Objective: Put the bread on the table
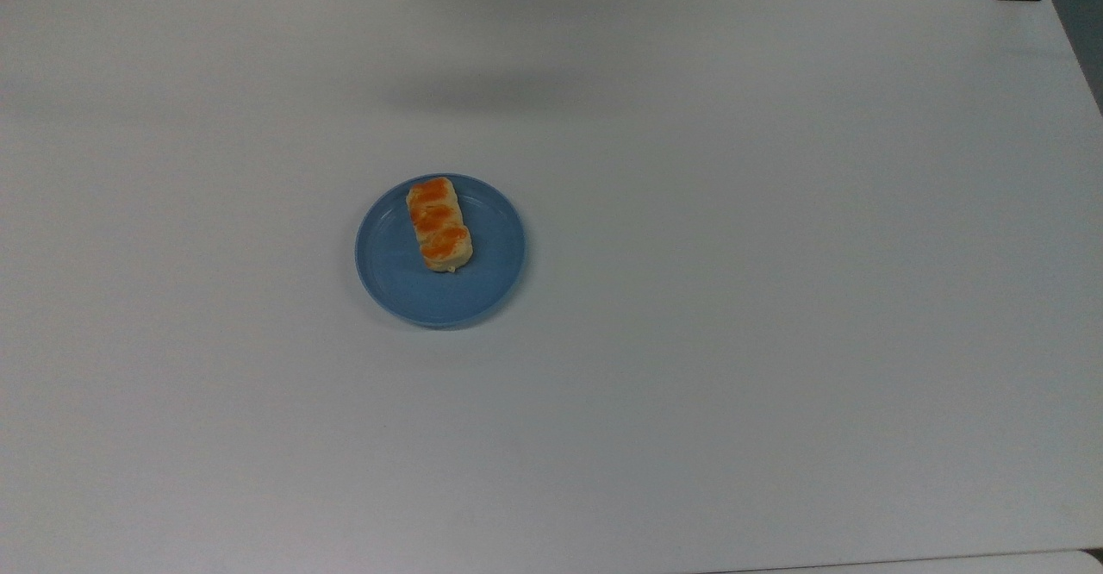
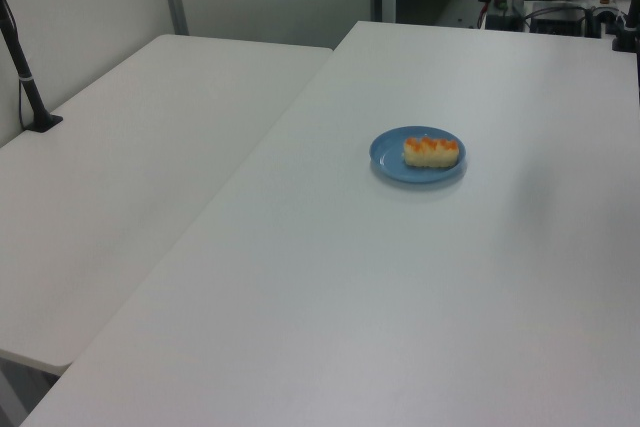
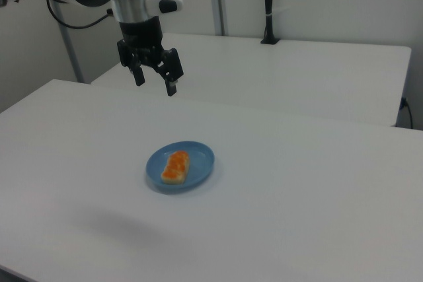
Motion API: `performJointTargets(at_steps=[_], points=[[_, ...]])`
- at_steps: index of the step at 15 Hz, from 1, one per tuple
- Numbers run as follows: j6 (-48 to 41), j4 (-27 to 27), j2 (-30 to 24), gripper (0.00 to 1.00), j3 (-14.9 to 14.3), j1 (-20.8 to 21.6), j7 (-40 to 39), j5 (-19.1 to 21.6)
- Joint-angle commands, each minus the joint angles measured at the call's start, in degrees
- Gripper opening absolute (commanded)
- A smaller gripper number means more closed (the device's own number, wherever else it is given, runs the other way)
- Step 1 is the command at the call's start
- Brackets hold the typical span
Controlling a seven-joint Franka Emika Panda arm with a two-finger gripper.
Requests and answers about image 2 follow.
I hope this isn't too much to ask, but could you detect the bread with orange topping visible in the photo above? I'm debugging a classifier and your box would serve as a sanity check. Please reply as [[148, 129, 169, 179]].
[[403, 136, 460, 169]]

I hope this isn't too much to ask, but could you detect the black electronics box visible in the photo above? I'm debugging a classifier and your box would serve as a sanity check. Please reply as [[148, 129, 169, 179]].
[[484, 0, 527, 32]]

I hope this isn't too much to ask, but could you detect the blue round plate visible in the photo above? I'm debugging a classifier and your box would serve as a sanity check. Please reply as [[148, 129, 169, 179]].
[[369, 125, 468, 184]]

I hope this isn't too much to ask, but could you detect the black box with cables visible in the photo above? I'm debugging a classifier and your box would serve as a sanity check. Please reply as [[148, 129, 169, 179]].
[[529, 2, 587, 38]]

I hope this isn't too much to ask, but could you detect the black table clamp mount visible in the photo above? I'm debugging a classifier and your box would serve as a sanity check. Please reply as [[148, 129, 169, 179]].
[[610, 0, 640, 54]]

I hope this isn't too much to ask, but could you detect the black camera pole with base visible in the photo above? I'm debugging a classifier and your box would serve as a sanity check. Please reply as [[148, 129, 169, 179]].
[[0, 0, 64, 134]]

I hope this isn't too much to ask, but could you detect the thin black pole cable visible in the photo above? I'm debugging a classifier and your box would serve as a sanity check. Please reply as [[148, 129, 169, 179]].
[[0, 0, 27, 129]]

